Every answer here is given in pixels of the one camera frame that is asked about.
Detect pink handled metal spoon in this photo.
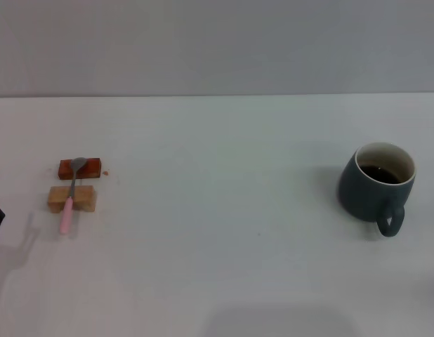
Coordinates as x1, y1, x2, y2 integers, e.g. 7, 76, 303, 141
59, 157, 87, 235

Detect light wooden block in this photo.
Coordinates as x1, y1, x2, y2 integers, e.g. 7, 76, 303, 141
47, 185, 97, 214

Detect dark grey ceramic cup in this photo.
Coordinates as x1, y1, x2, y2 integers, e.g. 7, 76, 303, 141
336, 141, 417, 238

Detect red-brown wooden block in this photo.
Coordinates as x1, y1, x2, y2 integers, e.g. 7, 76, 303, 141
58, 158, 102, 180

